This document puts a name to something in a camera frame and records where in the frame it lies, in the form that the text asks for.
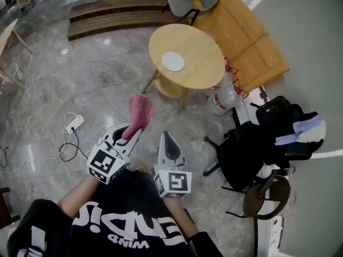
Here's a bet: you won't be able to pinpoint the white power strip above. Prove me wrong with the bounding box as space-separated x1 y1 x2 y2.
65 115 85 135

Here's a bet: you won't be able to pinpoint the person's left forearm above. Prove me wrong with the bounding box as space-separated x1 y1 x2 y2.
57 174 104 219

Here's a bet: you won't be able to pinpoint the grey chair with black legs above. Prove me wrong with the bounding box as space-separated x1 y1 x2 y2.
161 0 220 26

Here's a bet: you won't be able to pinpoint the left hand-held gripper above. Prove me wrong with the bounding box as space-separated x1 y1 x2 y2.
86 122 143 185

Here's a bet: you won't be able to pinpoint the black office chair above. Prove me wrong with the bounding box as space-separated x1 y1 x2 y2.
203 103 325 192

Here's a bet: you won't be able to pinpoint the large orange wooden panel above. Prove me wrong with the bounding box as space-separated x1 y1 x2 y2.
184 0 290 92

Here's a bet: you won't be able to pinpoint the black power cable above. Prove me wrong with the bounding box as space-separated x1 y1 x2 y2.
58 127 81 162

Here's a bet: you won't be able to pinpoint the wide grey roller blind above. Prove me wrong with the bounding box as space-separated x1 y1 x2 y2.
251 0 343 155

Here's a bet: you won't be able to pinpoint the pale blue white garment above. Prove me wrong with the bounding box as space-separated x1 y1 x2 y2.
275 113 327 146

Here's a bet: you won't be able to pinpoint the person's right forearm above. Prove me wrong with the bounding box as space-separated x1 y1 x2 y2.
163 195 200 242

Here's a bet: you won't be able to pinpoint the dark round stool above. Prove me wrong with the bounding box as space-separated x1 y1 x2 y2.
226 174 292 221

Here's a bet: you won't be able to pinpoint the brown wooden steps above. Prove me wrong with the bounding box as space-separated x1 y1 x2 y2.
66 0 188 41

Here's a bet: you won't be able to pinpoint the round light wooden table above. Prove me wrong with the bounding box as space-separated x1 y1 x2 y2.
141 23 226 115

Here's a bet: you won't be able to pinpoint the white power cable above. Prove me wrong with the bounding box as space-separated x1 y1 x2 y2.
45 112 81 190

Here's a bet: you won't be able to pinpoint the person's black printed shirt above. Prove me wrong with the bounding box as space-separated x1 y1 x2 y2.
8 170 223 257

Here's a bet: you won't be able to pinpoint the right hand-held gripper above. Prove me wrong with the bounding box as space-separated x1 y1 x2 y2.
153 131 192 199

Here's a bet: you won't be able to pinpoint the pink cloth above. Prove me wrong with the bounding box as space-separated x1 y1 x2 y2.
122 94 155 140

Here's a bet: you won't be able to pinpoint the dark wooden stool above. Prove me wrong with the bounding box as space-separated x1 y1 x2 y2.
0 187 21 230

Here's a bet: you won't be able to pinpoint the white round plate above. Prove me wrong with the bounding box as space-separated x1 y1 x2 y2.
161 51 185 72

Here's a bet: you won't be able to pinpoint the clear water jug red handle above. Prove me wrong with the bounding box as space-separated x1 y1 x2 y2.
214 57 239 90
208 79 250 117

